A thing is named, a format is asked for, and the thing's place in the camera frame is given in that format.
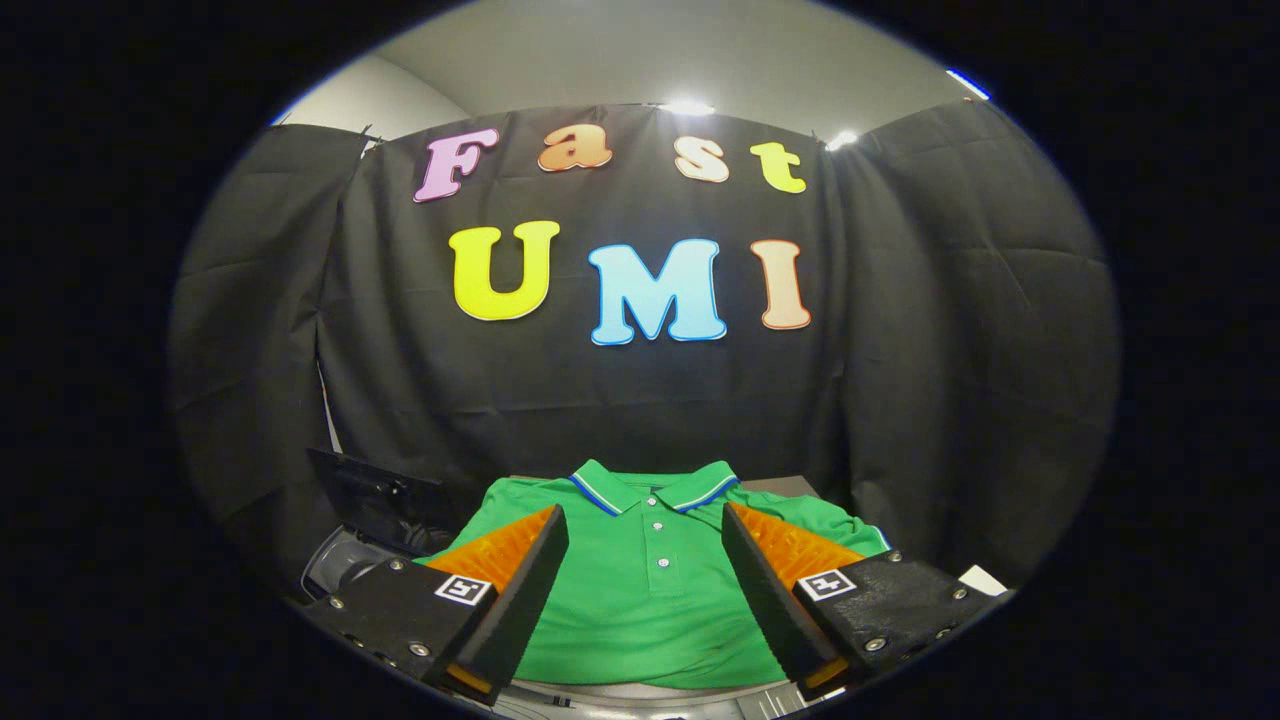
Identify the beige cabinet with dark frame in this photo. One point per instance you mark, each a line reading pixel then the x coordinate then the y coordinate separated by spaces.
pixel 650 694

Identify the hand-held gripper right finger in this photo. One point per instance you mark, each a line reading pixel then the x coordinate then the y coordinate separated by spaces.
pixel 770 600

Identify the white flat board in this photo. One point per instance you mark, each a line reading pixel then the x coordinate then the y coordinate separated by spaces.
pixel 982 580

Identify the green polo shirt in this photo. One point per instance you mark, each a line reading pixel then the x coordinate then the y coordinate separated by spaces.
pixel 650 620

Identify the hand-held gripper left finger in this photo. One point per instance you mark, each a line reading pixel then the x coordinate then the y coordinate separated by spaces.
pixel 520 600

